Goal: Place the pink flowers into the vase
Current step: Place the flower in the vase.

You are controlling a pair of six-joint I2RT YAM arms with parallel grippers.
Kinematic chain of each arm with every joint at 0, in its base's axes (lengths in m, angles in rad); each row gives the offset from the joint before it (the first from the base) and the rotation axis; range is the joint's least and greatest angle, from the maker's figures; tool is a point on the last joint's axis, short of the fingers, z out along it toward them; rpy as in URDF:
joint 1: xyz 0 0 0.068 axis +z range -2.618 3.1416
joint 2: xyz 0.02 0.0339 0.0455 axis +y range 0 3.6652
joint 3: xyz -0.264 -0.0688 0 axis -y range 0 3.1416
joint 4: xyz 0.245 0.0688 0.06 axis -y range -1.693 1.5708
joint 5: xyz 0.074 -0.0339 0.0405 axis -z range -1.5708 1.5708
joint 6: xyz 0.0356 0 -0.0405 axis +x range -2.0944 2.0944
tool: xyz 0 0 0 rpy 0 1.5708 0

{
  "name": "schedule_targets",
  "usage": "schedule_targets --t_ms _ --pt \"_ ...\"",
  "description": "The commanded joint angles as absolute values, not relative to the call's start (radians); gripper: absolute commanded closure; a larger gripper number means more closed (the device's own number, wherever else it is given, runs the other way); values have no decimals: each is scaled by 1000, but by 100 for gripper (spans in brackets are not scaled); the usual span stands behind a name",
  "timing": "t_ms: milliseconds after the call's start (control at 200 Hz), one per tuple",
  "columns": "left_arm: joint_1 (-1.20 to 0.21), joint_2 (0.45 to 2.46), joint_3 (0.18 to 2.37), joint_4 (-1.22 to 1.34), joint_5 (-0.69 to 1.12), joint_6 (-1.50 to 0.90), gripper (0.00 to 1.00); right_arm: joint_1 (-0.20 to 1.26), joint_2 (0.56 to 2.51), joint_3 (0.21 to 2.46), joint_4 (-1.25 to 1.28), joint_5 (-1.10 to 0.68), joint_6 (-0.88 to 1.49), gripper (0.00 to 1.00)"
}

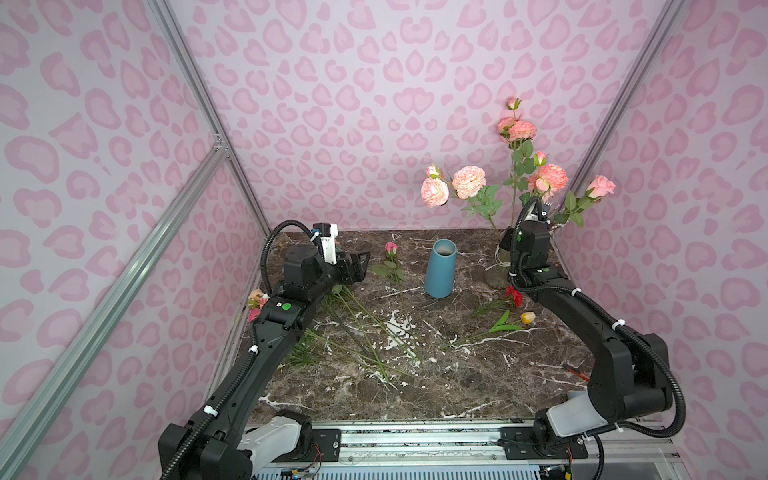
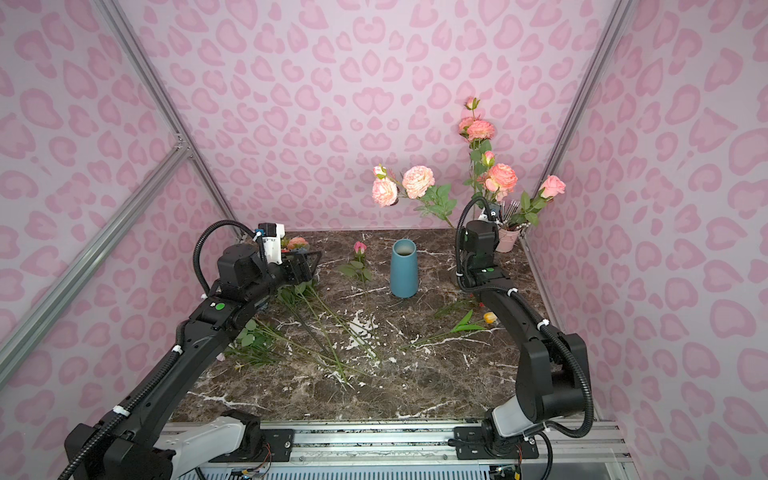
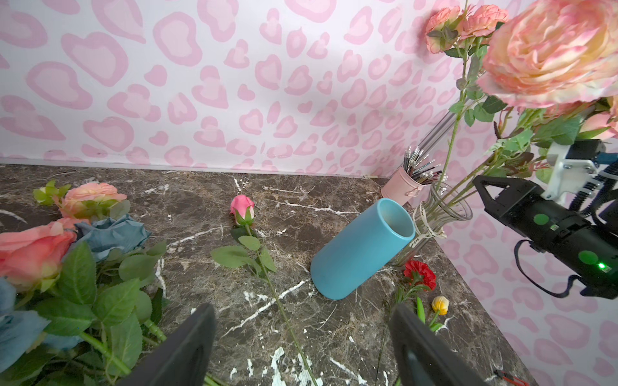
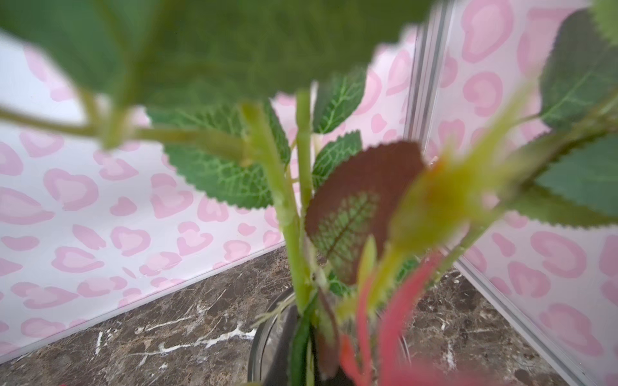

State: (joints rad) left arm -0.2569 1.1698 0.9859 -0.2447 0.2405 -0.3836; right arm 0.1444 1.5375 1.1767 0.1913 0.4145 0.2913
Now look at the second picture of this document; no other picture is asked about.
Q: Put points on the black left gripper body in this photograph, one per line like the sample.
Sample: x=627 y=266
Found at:
x=294 y=267

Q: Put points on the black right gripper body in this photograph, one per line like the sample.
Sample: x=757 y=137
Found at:
x=489 y=215

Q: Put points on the large pink rose stem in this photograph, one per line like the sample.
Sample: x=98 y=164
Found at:
x=294 y=244

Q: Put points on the pink peony spray stem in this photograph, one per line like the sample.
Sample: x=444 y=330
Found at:
x=489 y=178

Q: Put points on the pink artificial rose stem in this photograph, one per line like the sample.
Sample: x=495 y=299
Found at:
x=531 y=205

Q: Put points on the pale pink rose spray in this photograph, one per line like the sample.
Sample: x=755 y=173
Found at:
x=418 y=184

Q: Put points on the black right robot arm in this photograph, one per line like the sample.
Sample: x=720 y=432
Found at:
x=553 y=385

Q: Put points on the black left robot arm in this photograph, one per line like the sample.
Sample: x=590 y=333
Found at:
x=126 y=442

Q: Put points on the teal ceramic vase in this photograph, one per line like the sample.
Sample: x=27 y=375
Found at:
x=404 y=277

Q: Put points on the pink pencil cup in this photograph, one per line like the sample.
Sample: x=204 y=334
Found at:
x=509 y=227

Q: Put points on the cream pink rose bunch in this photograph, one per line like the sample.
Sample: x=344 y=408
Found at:
x=254 y=346

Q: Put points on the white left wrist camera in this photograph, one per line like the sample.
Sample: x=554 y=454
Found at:
x=269 y=236

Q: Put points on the aluminium frame post right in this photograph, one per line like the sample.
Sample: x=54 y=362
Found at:
x=620 y=17

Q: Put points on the aluminium frame post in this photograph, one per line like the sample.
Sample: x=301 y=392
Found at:
x=129 y=42
x=620 y=17

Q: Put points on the diagonal aluminium frame bar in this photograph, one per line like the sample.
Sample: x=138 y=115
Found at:
x=39 y=320

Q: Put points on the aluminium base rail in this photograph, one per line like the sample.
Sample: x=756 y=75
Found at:
x=415 y=449

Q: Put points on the aluminium frame post left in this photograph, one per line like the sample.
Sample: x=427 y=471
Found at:
x=129 y=42

